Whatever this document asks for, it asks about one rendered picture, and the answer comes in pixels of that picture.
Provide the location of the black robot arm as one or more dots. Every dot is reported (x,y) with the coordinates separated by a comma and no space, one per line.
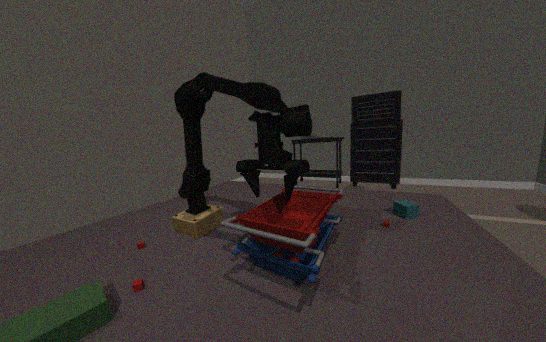
(190,104)

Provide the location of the teal rectangular block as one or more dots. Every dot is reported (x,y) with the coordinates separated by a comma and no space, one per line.
(406,209)

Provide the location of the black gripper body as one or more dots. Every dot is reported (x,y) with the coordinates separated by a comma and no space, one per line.
(269,150)

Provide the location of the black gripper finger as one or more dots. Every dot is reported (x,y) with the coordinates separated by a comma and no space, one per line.
(289,182)
(253,181)

